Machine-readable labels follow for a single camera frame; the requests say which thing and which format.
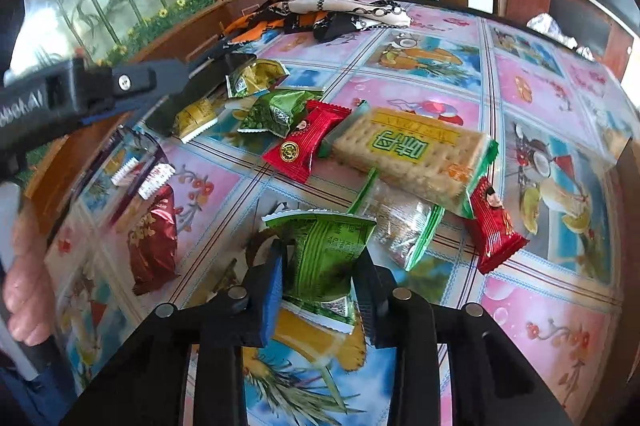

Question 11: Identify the green snack packet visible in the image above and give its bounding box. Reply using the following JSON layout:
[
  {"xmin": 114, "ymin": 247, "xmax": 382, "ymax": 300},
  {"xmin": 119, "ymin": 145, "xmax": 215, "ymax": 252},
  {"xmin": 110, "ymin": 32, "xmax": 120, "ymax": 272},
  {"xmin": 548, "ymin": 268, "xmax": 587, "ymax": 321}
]
[
  {"xmin": 236, "ymin": 88, "xmax": 326, "ymax": 138},
  {"xmin": 262, "ymin": 211, "xmax": 378, "ymax": 334}
]

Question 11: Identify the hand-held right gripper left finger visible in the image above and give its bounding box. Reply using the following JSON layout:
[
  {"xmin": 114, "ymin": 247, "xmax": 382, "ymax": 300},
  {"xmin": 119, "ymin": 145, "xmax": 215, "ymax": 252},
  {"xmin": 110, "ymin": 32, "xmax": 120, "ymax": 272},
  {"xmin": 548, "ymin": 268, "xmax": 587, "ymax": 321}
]
[{"xmin": 60, "ymin": 251, "xmax": 286, "ymax": 426}]

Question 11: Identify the orange black white scarf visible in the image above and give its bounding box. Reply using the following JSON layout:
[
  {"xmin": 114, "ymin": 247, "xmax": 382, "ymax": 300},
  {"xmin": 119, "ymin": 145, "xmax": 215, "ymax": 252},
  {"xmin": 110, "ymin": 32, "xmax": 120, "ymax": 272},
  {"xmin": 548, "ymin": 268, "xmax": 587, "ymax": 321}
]
[{"xmin": 220, "ymin": 0, "xmax": 413, "ymax": 44}]

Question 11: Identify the small red white-edged snack packet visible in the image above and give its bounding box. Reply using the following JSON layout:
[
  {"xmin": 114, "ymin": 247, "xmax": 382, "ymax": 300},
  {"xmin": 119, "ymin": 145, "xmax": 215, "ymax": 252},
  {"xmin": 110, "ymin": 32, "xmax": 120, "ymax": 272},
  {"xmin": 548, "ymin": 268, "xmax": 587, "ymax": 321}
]
[{"xmin": 110, "ymin": 156, "xmax": 176, "ymax": 202}]

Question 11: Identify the large cracker pack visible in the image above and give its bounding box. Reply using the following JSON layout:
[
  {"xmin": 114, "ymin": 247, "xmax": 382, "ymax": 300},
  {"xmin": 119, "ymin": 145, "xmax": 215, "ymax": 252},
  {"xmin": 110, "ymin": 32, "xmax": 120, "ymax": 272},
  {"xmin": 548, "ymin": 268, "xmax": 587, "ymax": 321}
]
[{"xmin": 320, "ymin": 98, "xmax": 501, "ymax": 219}]

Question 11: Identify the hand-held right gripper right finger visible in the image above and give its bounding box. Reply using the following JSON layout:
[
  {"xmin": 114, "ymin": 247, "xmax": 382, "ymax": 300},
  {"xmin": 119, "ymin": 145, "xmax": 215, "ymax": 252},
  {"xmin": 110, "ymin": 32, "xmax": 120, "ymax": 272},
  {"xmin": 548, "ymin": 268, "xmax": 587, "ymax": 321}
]
[{"xmin": 352, "ymin": 253, "xmax": 576, "ymax": 426}]

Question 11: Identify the person's left hand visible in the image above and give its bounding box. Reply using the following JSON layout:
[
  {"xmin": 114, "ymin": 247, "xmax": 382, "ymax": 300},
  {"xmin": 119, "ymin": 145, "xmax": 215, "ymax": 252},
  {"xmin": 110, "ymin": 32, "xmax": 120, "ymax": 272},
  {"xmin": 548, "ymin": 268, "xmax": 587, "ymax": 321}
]
[{"xmin": 0, "ymin": 201, "xmax": 56, "ymax": 347}]

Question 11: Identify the dark red snack packet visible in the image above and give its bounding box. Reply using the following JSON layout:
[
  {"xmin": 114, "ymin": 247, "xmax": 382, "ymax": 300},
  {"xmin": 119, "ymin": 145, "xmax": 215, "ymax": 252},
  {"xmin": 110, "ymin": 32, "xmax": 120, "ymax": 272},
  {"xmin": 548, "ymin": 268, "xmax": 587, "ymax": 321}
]
[{"xmin": 127, "ymin": 183, "xmax": 181, "ymax": 297}]

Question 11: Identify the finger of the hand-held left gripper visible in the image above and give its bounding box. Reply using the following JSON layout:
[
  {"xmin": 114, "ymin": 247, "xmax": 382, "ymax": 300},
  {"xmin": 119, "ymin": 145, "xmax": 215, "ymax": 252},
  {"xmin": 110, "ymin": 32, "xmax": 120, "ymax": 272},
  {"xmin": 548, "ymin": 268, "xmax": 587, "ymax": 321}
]
[
  {"xmin": 77, "ymin": 80, "xmax": 223, "ymax": 139},
  {"xmin": 111, "ymin": 52, "xmax": 257, "ymax": 99}
]

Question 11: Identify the yellow snack packet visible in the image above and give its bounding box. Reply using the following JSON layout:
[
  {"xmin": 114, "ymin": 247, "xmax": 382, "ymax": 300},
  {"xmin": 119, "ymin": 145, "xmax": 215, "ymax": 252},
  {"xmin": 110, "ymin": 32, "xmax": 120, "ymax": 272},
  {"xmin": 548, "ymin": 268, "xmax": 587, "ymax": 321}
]
[{"xmin": 172, "ymin": 96, "xmax": 228, "ymax": 144}]

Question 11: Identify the yellow-green snack packet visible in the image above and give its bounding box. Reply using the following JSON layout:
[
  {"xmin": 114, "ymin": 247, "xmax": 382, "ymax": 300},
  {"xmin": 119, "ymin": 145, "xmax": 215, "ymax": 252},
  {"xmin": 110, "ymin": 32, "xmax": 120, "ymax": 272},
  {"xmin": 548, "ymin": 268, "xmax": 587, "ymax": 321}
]
[{"xmin": 225, "ymin": 58, "xmax": 291, "ymax": 99}]

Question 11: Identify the white crumpled plastic bag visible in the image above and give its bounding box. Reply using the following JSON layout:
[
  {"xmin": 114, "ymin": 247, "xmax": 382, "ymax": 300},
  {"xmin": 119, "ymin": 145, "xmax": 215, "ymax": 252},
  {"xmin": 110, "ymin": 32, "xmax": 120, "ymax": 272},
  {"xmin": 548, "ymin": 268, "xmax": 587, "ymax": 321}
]
[{"xmin": 527, "ymin": 12, "xmax": 596, "ymax": 57}]

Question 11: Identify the crumpled green snack packet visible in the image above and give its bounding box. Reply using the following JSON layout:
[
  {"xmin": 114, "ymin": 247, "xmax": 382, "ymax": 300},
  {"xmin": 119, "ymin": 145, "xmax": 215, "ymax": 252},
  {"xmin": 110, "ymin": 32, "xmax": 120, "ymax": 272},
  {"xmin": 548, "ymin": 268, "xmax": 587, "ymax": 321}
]
[{"xmin": 236, "ymin": 88, "xmax": 326, "ymax": 138}]

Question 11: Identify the clear green-edged cookie packet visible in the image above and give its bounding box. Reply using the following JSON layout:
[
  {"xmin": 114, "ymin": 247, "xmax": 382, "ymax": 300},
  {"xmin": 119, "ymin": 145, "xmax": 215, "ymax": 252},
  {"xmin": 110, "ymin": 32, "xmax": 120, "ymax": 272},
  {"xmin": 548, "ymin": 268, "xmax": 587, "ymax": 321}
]
[{"xmin": 345, "ymin": 168, "xmax": 446, "ymax": 272}]

